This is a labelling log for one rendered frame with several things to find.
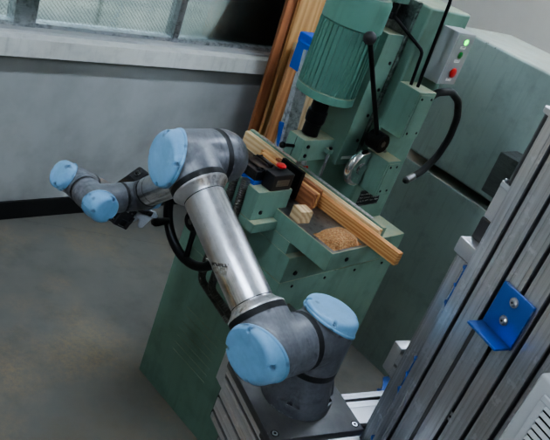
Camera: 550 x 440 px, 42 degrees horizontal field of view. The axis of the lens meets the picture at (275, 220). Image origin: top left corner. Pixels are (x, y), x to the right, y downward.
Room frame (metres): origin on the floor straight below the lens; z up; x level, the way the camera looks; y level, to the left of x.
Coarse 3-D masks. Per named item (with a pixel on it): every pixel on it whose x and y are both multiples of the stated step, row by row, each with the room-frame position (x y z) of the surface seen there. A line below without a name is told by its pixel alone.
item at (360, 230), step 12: (324, 204) 1.91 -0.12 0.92; (336, 204) 1.90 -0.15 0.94; (336, 216) 1.88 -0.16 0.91; (348, 216) 1.86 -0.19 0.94; (348, 228) 1.85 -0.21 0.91; (360, 228) 1.82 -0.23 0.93; (372, 240) 1.79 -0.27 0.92; (384, 240) 1.78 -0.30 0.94; (384, 252) 1.76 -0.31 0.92; (396, 252) 1.74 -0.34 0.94; (396, 264) 1.75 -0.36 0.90
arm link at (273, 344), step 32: (192, 128) 1.34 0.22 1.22; (160, 160) 1.26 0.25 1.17; (192, 160) 1.25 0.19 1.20; (224, 160) 1.32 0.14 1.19; (192, 192) 1.22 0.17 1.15; (224, 192) 1.25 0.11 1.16; (224, 224) 1.19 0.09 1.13; (224, 256) 1.14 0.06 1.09; (224, 288) 1.12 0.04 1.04; (256, 288) 1.11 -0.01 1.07; (256, 320) 1.05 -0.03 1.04; (288, 320) 1.08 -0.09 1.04; (256, 352) 1.01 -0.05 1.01; (288, 352) 1.03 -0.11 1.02; (256, 384) 1.01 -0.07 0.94
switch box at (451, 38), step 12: (444, 36) 2.15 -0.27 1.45; (456, 36) 2.13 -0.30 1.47; (468, 36) 2.16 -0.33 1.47; (444, 48) 2.14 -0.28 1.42; (456, 48) 2.13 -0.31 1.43; (468, 48) 2.19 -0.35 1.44; (432, 60) 2.15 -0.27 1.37; (444, 60) 2.13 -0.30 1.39; (432, 72) 2.14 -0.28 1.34; (444, 72) 2.13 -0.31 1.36
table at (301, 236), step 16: (288, 208) 1.84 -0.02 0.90; (256, 224) 1.73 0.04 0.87; (272, 224) 1.79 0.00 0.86; (288, 224) 1.78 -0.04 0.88; (304, 224) 1.78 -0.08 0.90; (320, 224) 1.82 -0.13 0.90; (336, 224) 1.85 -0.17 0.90; (288, 240) 1.76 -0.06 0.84; (304, 240) 1.73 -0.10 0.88; (320, 256) 1.69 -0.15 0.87; (336, 256) 1.69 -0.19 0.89; (352, 256) 1.75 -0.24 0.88; (368, 256) 1.82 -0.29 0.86
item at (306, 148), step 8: (288, 136) 1.99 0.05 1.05; (296, 136) 1.98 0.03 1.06; (304, 136) 1.98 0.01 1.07; (320, 136) 2.04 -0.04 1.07; (328, 136) 2.06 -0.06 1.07; (296, 144) 1.97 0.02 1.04; (304, 144) 1.95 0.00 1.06; (312, 144) 1.98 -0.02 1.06; (320, 144) 2.01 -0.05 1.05; (328, 144) 2.04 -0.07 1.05; (288, 152) 1.98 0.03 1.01; (296, 152) 1.96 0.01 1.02; (304, 152) 1.96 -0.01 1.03; (312, 152) 1.99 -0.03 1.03; (320, 152) 2.02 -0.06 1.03; (296, 160) 1.96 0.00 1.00; (304, 160) 1.97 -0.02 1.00; (312, 160) 2.00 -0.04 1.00
